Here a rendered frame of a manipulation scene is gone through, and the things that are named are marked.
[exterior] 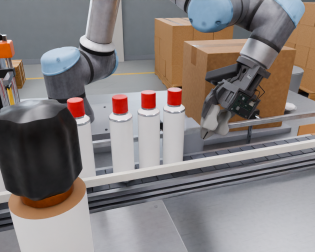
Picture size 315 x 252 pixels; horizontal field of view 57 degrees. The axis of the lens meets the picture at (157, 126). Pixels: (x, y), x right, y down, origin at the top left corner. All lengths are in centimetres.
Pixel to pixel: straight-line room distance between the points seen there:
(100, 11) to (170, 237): 66
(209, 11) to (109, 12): 43
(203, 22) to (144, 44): 550
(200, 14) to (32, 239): 46
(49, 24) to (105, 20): 509
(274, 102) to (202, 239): 59
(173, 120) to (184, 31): 322
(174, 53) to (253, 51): 321
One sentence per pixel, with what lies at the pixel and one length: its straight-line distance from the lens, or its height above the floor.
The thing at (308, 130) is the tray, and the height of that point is 85.
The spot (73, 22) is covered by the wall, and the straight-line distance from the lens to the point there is 597.
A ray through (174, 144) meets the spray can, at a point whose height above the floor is 96.
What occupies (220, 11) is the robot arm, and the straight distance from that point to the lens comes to 57.
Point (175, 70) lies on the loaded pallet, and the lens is 391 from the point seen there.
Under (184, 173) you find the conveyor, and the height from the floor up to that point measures 88.
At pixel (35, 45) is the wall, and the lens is 612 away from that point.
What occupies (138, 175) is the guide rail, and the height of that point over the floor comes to 90.
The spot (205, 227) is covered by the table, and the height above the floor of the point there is 83.
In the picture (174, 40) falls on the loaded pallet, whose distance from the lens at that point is 383.
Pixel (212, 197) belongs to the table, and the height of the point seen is 83.
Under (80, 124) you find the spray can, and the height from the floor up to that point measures 104.
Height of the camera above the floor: 129
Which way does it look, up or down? 25 degrees down
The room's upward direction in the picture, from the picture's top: straight up
